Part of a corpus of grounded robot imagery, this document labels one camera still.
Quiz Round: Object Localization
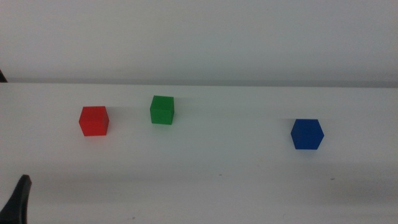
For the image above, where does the red cube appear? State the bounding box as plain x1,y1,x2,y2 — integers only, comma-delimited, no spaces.
78,106,110,137

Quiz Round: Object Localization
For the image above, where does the green cube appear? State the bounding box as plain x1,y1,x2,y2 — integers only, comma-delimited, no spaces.
149,95,175,126

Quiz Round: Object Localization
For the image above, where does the blue cube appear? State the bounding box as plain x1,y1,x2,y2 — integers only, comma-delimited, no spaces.
290,118,325,151

